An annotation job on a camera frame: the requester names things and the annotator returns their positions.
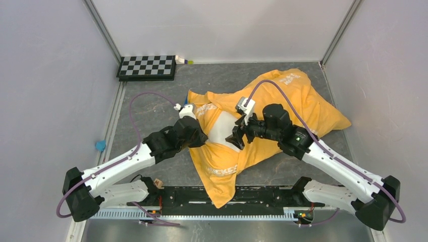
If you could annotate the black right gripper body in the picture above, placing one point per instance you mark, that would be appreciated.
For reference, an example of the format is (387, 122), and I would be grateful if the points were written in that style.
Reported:
(257, 127)

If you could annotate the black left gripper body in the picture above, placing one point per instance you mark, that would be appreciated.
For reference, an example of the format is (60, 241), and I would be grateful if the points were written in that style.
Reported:
(196, 140)

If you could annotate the white pillow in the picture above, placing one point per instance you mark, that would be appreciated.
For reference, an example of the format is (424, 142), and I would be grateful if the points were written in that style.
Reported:
(222, 129)

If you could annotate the yellow and blue printed pillowcase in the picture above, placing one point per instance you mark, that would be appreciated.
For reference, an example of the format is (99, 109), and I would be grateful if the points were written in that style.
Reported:
(218, 165)

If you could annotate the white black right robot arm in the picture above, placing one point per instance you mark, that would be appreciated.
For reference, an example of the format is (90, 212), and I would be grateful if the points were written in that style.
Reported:
(370, 197)

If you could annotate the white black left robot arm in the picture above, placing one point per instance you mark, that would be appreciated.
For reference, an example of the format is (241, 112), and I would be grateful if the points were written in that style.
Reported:
(86, 192)

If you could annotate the small wooden block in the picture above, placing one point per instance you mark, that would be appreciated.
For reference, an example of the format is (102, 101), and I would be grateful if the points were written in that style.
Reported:
(158, 183)

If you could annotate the small white purple bottle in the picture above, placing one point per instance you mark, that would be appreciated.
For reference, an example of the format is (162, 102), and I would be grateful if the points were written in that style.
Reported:
(183, 61)

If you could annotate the black white checkerboard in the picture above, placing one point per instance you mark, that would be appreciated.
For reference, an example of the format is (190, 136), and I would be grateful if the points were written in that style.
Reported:
(147, 68)

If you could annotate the small blue clip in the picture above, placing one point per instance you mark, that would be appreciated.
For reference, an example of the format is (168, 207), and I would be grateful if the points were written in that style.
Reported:
(100, 145)

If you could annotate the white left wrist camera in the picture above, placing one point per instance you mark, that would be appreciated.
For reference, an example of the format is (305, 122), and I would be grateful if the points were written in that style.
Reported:
(188, 110)

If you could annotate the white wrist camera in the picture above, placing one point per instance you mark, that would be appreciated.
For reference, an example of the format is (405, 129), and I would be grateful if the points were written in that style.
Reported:
(245, 107)
(188, 110)

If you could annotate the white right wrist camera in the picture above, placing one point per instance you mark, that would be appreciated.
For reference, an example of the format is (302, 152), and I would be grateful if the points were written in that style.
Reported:
(245, 107)

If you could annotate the slotted grey cable duct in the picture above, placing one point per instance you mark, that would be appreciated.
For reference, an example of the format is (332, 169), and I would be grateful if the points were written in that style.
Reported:
(138, 214)

